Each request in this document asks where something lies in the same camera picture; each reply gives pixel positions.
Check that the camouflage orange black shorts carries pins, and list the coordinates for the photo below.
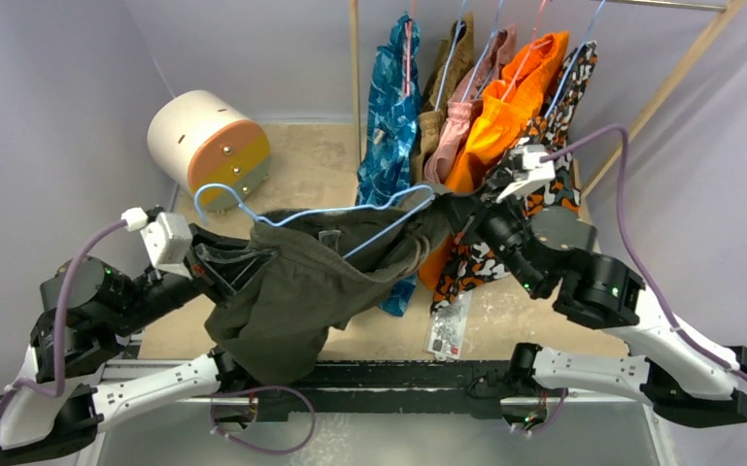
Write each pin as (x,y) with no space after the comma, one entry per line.
(552,132)

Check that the white printed tag card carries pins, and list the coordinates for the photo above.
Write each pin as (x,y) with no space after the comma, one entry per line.
(447,328)

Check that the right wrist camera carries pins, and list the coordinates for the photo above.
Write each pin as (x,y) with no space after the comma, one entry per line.
(523,170)

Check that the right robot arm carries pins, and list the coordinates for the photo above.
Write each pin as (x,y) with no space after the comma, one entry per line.
(681,375)

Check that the light blue hanger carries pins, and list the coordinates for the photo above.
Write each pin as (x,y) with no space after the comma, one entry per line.
(240,204)

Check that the brown shorts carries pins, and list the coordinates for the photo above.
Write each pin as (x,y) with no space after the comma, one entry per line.
(454,59)

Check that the pink hanger of orange shorts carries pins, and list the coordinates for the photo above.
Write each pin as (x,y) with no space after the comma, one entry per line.
(529,48)

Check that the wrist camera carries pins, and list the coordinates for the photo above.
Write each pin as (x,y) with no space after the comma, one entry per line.
(523,170)
(165,235)

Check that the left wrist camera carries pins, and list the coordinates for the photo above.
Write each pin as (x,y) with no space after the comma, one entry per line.
(165,235)

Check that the round pastel drawer box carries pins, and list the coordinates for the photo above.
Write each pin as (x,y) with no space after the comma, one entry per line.
(197,138)

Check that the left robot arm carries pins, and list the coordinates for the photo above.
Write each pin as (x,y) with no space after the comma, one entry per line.
(51,409)

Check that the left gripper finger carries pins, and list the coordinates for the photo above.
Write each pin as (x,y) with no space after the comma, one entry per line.
(231,272)
(206,243)

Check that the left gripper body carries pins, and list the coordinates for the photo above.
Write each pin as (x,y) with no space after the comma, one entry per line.
(204,282)

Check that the olive green shorts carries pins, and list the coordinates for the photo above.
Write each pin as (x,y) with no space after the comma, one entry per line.
(277,325)

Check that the blue hanger of brown shorts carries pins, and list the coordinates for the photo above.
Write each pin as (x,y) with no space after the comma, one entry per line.
(447,64)

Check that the wooden clothes rack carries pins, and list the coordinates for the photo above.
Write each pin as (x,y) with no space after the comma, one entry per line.
(723,15)

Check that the pink shorts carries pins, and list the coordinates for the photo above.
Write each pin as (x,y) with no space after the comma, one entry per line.
(461,115)

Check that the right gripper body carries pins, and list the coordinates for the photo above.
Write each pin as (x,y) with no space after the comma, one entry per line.
(478,210)

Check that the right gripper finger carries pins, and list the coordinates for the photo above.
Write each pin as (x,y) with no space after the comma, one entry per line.
(457,204)
(459,217)

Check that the blue hanger of camouflage shorts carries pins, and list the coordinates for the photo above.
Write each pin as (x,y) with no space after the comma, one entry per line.
(574,58)

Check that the blue patterned shorts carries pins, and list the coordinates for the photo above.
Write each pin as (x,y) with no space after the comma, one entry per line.
(392,123)

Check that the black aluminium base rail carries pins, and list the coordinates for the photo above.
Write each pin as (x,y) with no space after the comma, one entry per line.
(483,389)

